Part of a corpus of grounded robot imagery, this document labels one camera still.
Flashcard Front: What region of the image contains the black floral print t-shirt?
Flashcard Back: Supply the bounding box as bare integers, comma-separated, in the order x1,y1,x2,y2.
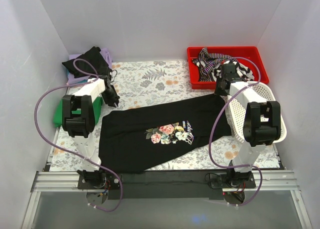
98,94,232,174

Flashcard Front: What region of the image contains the folded lavender shirt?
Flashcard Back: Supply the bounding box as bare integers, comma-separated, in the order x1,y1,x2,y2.
69,48,112,68

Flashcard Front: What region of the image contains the folded green shirt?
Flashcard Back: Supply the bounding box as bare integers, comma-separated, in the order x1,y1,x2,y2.
53,97,103,128

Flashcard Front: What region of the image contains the folded black shirt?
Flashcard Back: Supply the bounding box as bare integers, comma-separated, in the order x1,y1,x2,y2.
62,46,110,78

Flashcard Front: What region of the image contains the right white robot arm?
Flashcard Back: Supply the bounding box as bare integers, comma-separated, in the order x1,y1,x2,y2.
215,62,282,188

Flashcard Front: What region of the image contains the folded teal shirt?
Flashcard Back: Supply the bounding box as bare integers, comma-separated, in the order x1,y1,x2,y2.
67,72,90,86

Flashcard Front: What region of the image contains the red plastic tray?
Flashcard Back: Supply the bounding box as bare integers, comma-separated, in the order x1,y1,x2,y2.
187,46,269,90

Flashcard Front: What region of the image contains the aluminium frame rail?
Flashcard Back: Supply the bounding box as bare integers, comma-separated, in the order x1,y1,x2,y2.
31,170,300,192

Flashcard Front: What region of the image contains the floral patterned table mat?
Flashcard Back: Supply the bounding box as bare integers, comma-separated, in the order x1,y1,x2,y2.
48,60,281,172

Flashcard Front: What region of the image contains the black white striped shirt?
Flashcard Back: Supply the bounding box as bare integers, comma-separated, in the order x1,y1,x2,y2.
192,47,254,82

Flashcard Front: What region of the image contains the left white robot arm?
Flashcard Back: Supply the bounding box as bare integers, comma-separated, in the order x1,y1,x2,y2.
62,69,120,172

